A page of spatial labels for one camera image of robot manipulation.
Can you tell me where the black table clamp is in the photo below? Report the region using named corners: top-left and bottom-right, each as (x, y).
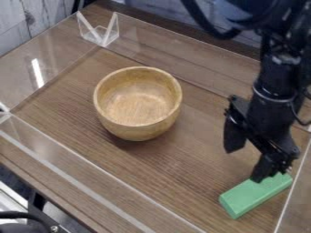
top-left (28, 191), bottom-right (73, 233)

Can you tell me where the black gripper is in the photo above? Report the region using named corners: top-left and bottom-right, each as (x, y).
top-left (223, 87), bottom-right (301, 183)

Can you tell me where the clear acrylic tray wall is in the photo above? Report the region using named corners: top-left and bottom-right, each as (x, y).
top-left (0, 103), bottom-right (204, 233)

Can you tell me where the green rectangular block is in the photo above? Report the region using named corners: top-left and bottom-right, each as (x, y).
top-left (219, 174), bottom-right (292, 219)

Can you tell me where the wooden bowl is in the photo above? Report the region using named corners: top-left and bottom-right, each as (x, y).
top-left (93, 66), bottom-right (183, 141)

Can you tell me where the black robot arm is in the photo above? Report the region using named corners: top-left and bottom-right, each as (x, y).
top-left (181, 0), bottom-right (311, 183)

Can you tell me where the black cable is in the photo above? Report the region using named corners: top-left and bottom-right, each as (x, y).
top-left (0, 210), bottom-right (49, 233)

